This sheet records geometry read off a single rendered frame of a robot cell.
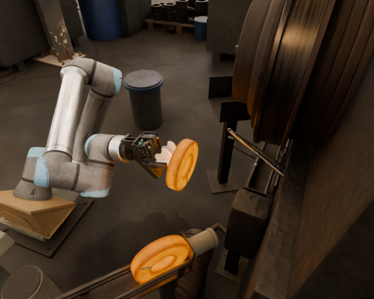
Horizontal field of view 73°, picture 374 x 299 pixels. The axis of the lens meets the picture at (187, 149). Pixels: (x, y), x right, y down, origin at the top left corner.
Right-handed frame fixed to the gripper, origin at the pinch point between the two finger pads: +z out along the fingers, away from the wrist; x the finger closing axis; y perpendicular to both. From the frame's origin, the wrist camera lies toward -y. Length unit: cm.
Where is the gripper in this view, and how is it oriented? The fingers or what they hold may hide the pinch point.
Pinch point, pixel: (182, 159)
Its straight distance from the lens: 75.1
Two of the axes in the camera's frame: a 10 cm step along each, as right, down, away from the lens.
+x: 4.3, -6.2, 6.5
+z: 8.6, 0.8, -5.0
